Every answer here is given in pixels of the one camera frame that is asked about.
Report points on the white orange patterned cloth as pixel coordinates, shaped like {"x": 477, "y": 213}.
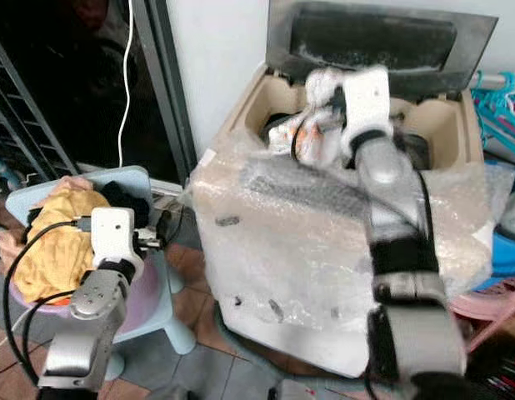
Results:
{"x": 312, "y": 137}

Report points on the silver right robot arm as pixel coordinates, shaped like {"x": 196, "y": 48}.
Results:
{"x": 407, "y": 250}

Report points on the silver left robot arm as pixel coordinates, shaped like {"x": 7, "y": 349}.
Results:
{"x": 87, "y": 329}

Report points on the grey washing machine lid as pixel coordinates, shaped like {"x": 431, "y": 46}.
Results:
{"x": 374, "y": 37}

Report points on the beige top-load washing machine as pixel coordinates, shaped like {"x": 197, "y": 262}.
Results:
{"x": 291, "y": 250}

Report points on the teal plastic clothes hangers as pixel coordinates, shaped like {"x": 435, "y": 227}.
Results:
{"x": 499, "y": 108}

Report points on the black cloth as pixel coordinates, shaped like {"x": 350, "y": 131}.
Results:
{"x": 124, "y": 196}

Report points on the black garment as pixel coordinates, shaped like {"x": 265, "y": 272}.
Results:
{"x": 287, "y": 127}

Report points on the lilac plastic basin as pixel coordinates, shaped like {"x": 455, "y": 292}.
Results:
{"x": 159, "y": 287}

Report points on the pink cloth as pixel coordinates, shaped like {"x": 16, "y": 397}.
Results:
{"x": 74, "y": 183}

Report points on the yellow cloth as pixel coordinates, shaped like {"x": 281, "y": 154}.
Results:
{"x": 53, "y": 250}

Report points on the dark metal window grille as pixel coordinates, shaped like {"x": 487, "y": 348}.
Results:
{"x": 14, "y": 117}

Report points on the blue plastic tub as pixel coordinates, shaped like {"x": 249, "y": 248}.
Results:
{"x": 512, "y": 233}

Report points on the pink plastic stool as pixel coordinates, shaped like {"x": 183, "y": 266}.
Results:
{"x": 495, "y": 304}

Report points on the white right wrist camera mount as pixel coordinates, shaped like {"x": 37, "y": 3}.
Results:
{"x": 367, "y": 104}

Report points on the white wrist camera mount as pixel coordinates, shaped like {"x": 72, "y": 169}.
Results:
{"x": 114, "y": 233}
{"x": 367, "y": 104}

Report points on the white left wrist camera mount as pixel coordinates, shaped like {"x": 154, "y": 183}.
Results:
{"x": 114, "y": 233}

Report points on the dark grey door frame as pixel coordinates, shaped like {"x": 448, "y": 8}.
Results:
{"x": 166, "y": 92}

